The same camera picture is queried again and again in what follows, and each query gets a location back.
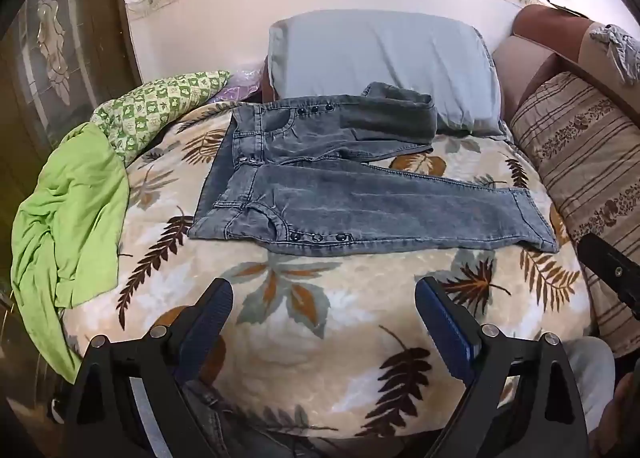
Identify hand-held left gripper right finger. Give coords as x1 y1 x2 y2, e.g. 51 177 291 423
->
415 276 588 458

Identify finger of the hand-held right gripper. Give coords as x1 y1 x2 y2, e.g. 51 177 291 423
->
577 233 640 321

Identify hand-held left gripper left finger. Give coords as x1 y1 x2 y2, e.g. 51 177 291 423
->
62 278 235 458

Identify grey-blue denim pants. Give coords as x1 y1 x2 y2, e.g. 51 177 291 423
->
189 82 560 259

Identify person's right forearm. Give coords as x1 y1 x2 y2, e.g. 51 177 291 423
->
611 372 640 441

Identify leaf print blanket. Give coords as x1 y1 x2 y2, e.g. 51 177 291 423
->
55 98 598 444

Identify striped floral cushion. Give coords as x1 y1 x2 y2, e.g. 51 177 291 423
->
509 71 640 358

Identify person's left leg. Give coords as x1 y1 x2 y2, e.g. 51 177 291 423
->
182 378 321 458

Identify person's leg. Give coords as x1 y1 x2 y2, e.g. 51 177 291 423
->
564 335 617 434
182 378 321 458

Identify person's right leg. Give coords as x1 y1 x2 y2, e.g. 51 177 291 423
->
564 335 617 434

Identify lime green cloth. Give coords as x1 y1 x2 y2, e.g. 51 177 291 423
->
10 121 131 384

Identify crumpled grey cloth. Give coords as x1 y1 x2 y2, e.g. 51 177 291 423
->
589 23 640 85

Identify green patterned pillow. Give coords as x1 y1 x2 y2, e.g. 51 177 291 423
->
90 70 232 166

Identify purple plastic bag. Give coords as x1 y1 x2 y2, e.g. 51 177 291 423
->
215 66 268 104

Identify small black object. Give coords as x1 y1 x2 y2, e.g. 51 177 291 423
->
546 0 587 19

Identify light blue pillow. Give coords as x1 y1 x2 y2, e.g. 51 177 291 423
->
267 9 503 136

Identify wooden door with glass panel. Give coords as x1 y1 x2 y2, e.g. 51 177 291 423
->
0 0 143 289

